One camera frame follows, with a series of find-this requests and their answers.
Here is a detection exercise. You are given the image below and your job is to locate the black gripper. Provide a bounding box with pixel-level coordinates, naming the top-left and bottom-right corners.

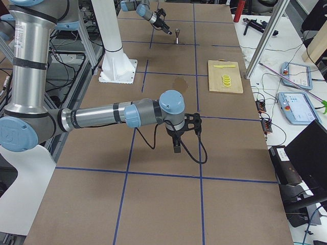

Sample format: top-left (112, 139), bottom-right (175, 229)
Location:
top-left (152, 16), bottom-right (172, 34)
top-left (165, 121), bottom-right (186, 153)

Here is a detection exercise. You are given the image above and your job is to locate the steel jigger measuring cup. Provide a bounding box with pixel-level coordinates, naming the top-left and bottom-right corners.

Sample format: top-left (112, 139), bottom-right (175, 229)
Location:
top-left (175, 29), bottom-right (180, 44)

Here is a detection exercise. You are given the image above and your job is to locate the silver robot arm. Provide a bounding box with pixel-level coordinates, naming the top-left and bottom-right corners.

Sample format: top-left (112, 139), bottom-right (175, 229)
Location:
top-left (120, 1), bottom-right (172, 35)
top-left (1, 1), bottom-right (187, 153)

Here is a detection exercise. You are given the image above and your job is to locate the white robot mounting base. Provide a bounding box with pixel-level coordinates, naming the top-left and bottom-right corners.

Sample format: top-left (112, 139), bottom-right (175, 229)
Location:
top-left (91, 0), bottom-right (137, 84)

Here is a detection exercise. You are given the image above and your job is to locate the yellow plastic knife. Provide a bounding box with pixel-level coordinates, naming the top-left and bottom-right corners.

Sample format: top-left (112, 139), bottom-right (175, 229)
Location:
top-left (213, 64), bottom-right (236, 68)

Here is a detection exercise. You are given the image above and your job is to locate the bamboo cutting board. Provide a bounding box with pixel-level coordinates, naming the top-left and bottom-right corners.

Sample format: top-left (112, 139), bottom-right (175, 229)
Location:
top-left (207, 60), bottom-right (243, 94)

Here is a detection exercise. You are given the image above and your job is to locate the red bottle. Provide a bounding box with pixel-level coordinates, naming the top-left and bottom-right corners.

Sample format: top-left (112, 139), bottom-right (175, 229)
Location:
top-left (233, 0), bottom-right (246, 22)

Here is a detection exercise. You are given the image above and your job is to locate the black folding tool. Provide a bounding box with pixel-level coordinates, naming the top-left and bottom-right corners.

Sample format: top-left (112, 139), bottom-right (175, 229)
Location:
top-left (243, 18), bottom-right (268, 36)

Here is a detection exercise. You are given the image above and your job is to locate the black cardboard box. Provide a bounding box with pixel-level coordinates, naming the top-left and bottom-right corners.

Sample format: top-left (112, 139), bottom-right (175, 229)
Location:
top-left (269, 145), bottom-right (302, 186)

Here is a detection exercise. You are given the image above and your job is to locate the teach pendant near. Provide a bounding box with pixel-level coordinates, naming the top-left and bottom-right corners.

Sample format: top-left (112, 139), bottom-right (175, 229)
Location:
top-left (277, 92), bottom-right (321, 126)

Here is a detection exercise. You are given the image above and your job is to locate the teach pendant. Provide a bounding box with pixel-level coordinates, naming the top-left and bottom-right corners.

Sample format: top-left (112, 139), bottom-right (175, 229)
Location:
top-left (281, 62), bottom-right (313, 90)
top-left (277, 92), bottom-right (321, 126)

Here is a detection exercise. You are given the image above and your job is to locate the black monitor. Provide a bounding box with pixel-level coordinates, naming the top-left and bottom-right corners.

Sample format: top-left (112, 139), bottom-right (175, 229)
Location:
top-left (285, 120), bottom-right (326, 194)

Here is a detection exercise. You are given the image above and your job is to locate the teach pendant far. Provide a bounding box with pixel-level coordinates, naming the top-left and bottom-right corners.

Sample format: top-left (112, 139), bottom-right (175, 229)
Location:
top-left (281, 62), bottom-right (313, 90)

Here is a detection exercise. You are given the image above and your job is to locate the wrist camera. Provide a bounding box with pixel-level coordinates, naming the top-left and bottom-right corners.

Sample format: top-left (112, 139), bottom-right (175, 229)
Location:
top-left (155, 8), bottom-right (166, 21)
top-left (183, 113), bottom-right (202, 136)

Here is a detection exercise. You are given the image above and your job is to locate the aluminium frame post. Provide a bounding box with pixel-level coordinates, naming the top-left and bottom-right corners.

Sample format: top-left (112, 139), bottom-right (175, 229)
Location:
top-left (245, 0), bottom-right (290, 79)

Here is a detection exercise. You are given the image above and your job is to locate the grabber stick green handle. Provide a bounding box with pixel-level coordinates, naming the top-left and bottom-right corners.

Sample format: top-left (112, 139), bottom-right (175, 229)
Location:
top-left (259, 62), bottom-right (327, 114)

